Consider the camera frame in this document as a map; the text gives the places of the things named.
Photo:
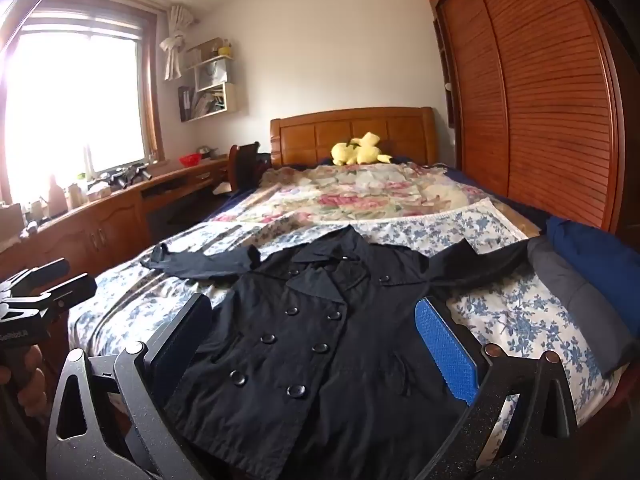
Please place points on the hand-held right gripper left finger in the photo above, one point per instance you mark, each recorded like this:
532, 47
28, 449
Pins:
185, 342

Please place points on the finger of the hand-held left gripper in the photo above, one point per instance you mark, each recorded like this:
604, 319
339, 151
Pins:
72, 290
45, 272

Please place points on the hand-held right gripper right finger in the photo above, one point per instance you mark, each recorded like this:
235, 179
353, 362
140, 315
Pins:
445, 350

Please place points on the black double-breasted coat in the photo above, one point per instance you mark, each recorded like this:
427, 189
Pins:
300, 360

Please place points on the person's left hand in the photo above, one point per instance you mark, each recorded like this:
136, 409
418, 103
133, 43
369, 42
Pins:
35, 372

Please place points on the blue floral blanket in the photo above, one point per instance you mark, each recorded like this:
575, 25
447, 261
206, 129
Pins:
500, 310

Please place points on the pale bottle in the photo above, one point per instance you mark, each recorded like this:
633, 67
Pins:
56, 195
75, 196

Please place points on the wooden desk cabinet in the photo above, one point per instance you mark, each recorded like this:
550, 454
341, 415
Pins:
115, 220

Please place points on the black gadget pile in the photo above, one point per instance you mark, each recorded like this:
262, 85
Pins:
125, 175

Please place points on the dark grey padded garment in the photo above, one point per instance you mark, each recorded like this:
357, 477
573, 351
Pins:
565, 285

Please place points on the white cloth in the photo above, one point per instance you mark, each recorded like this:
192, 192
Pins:
222, 189

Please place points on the red bowl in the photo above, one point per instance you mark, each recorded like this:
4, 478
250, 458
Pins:
190, 161

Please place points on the wood framed window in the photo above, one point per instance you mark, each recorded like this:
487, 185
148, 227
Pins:
75, 100

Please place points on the pink floral quilt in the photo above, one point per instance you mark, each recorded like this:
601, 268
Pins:
350, 200

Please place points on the blue folded garment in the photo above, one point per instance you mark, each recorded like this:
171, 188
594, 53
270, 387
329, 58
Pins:
595, 255

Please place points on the wooden chair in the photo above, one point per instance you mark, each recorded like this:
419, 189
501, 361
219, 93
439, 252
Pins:
247, 165

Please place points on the metal pot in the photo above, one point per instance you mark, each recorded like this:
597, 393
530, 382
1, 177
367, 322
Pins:
206, 152

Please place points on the yellow plush toy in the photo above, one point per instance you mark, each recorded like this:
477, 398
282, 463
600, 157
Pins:
360, 152

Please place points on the black binder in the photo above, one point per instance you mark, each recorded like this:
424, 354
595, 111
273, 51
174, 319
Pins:
186, 104

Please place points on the wooden bed headboard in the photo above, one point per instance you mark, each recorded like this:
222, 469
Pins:
310, 135

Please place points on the wooden louvered wardrobe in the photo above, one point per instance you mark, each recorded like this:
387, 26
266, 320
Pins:
540, 110

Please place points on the tied white curtain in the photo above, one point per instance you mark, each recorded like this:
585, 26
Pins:
175, 45

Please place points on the yellow shelf ornament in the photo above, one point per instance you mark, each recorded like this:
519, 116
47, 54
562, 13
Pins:
225, 51

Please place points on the white wall shelf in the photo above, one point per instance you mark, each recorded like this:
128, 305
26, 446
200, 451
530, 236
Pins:
230, 102

